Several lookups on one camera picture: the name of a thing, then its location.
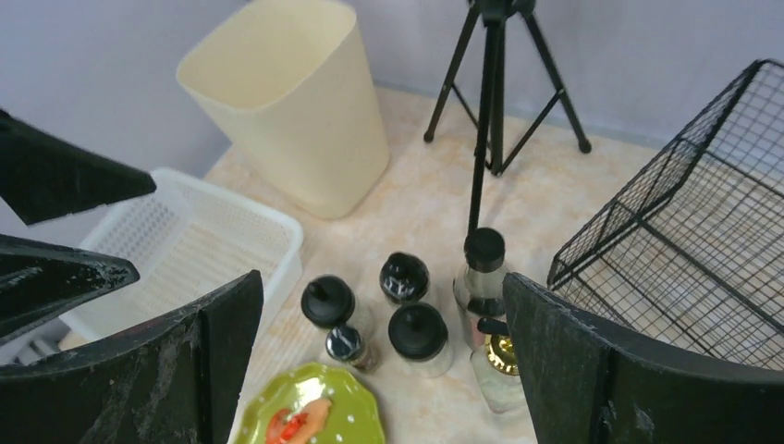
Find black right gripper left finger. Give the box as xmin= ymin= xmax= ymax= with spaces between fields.
xmin=1 ymin=270 xmax=263 ymax=443

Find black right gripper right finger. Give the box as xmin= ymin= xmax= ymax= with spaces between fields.
xmin=503 ymin=273 xmax=783 ymax=443

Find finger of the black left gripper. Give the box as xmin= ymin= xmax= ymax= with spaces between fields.
xmin=1 ymin=111 xmax=156 ymax=226
xmin=1 ymin=235 xmax=140 ymax=345

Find glass bottle gold stopper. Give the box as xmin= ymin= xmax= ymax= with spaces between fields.
xmin=471 ymin=317 xmax=527 ymax=414

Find tall sauce bottle black cap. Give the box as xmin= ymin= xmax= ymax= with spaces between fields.
xmin=453 ymin=228 xmax=508 ymax=350

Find black-lid jar white beads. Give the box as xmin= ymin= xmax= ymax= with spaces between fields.
xmin=300 ymin=275 xmax=374 ymax=339

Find black-lid clear jar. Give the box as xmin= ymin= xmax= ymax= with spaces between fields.
xmin=387 ymin=302 xmax=454 ymax=378

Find shiny black-lid spice jar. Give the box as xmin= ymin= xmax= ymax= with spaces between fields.
xmin=379 ymin=252 xmax=439 ymax=308

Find toy shrimp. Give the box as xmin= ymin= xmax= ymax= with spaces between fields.
xmin=265 ymin=398 xmax=333 ymax=444

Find white plastic perforated basket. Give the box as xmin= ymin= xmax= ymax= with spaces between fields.
xmin=60 ymin=168 xmax=303 ymax=341

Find small pepper shaker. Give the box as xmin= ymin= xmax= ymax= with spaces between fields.
xmin=325 ymin=324 xmax=379 ymax=373

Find green polka dot plate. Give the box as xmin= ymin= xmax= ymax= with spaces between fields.
xmin=233 ymin=363 xmax=386 ymax=443

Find cream plastic waste bin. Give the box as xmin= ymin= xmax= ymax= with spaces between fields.
xmin=176 ymin=1 xmax=390 ymax=219

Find black tripod music stand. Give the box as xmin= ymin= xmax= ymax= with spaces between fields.
xmin=423 ymin=1 xmax=592 ymax=234

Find black wire basket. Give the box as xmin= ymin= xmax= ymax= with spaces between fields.
xmin=546 ymin=59 xmax=783 ymax=371

